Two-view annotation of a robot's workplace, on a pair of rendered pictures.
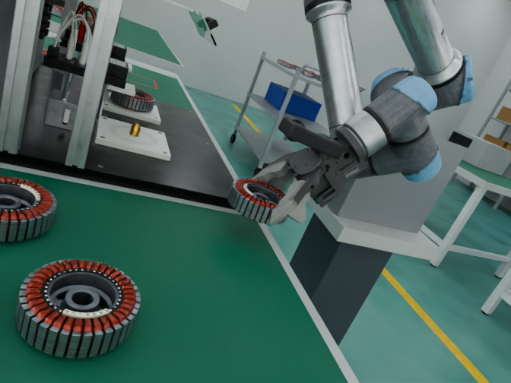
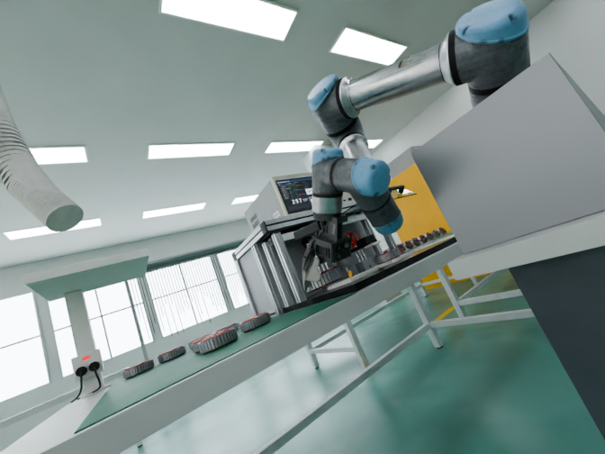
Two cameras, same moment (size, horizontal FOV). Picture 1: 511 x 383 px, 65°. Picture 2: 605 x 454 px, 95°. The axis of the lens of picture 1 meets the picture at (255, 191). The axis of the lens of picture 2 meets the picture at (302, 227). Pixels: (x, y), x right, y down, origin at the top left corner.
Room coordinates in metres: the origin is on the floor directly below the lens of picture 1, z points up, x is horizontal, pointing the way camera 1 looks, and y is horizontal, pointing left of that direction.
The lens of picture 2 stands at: (0.52, -0.78, 0.81)
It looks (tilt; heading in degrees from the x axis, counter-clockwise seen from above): 12 degrees up; 79
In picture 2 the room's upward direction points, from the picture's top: 23 degrees counter-clockwise
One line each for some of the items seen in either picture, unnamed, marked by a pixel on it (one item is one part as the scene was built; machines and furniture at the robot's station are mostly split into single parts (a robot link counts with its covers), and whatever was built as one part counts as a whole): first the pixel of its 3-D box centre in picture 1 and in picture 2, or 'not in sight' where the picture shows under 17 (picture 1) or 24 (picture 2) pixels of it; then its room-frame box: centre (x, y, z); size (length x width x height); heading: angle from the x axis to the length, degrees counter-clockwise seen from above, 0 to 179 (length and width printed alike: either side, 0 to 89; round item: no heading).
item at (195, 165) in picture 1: (124, 125); (371, 274); (0.92, 0.36, 0.76); 0.64 x 0.47 x 0.02; 26
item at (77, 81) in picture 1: (74, 82); (365, 266); (0.97, 0.53, 0.80); 0.07 x 0.05 x 0.06; 26
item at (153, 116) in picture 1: (131, 106); (389, 261); (1.04, 0.40, 0.78); 0.15 x 0.15 x 0.01; 26
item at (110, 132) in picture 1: (133, 137); (352, 278); (0.82, 0.29, 0.78); 0.15 x 0.15 x 0.01; 26
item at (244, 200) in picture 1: (260, 200); (323, 279); (0.66, -0.01, 0.82); 0.11 x 0.11 x 0.04
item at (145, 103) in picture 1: (133, 98); (387, 256); (1.04, 0.40, 0.80); 0.11 x 0.11 x 0.04
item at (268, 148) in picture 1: (289, 118); not in sight; (3.70, -0.03, 0.51); 1.01 x 0.60 x 1.01; 26
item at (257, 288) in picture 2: not in sight; (257, 285); (0.46, 0.56, 0.91); 0.28 x 0.03 x 0.32; 116
